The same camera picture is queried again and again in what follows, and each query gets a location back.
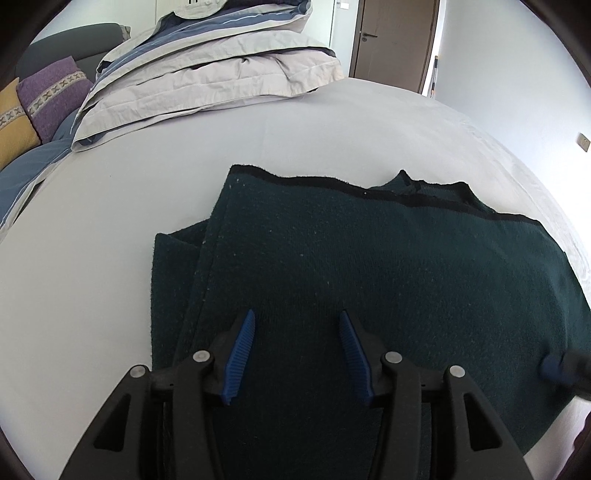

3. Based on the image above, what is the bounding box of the grey padded headboard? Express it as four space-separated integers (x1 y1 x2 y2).
16 23 132 80

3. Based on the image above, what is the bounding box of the white wardrobe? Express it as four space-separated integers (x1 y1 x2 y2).
154 0 336 51

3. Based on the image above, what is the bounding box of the brown door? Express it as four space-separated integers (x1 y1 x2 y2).
349 0 441 96

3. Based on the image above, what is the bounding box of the large blue pillow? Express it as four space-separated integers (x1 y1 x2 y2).
0 137 78 232

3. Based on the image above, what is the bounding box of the yellow throw pillow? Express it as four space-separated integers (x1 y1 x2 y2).
0 78 41 171

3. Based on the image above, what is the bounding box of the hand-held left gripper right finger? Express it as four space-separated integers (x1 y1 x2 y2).
339 310 532 480

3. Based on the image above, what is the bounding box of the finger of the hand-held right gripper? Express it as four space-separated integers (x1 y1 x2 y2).
540 348 591 398

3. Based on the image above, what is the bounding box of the dark green sweater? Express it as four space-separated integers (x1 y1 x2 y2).
150 165 591 480

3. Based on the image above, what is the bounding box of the folded grey blue duvet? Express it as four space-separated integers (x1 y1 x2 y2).
71 0 345 153

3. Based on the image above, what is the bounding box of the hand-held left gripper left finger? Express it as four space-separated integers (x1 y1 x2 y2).
58 309 257 480

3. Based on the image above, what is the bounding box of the purple throw pillow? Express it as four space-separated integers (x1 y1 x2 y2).
16 55 94 145

